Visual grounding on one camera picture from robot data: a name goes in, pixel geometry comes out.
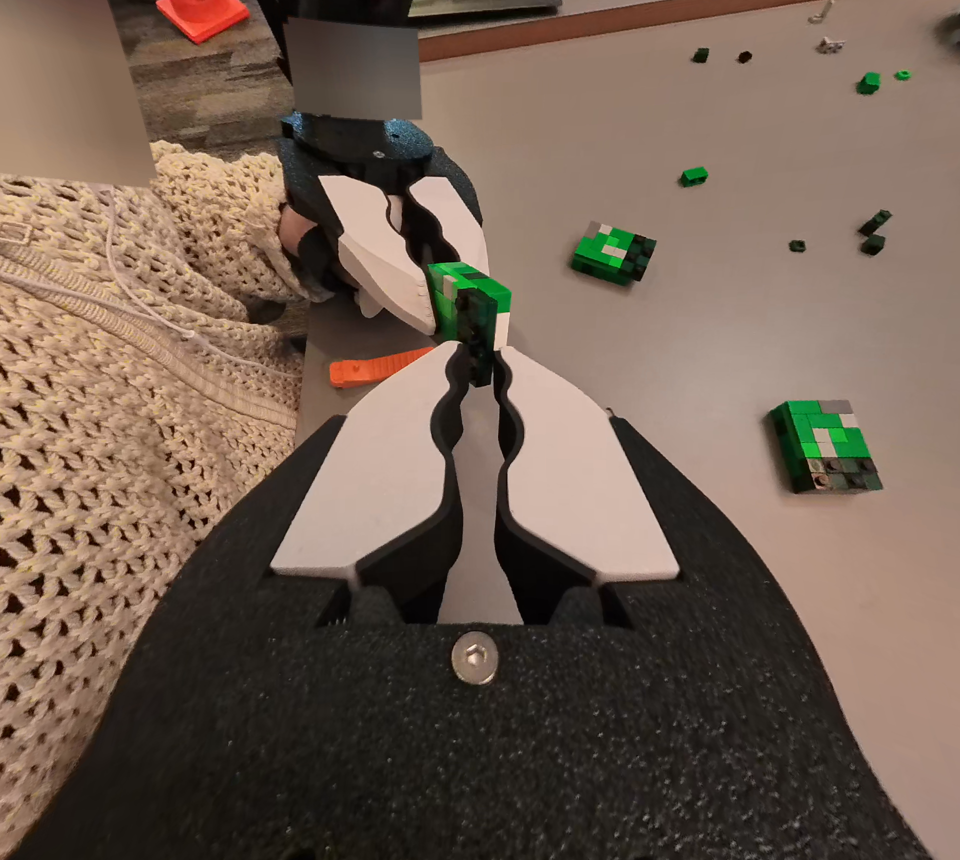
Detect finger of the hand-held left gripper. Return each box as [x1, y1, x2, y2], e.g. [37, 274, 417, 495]
[405, 173, 490, 280]
[316, 173, 440, 338]

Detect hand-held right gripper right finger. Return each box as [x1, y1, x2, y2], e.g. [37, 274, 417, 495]
[491, 347, 682, 625]

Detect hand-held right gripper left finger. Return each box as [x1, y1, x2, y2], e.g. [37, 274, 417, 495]
[268, 341, 466, 625]

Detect green lego block assembly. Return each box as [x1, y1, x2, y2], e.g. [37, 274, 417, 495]
[427, 262, 513, 389]

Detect person's left forearm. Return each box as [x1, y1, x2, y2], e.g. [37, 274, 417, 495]
[150, 140, 316, 325]

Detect flat green lego panel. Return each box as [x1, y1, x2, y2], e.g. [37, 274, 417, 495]
[768, 398, 884, 495]
[571, 221, 658, 287]

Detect person's left hand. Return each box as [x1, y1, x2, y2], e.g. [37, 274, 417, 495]
[277, 207, 316, 254]

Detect orange brick separator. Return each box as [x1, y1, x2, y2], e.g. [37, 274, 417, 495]
[330, 347, 436, 389]

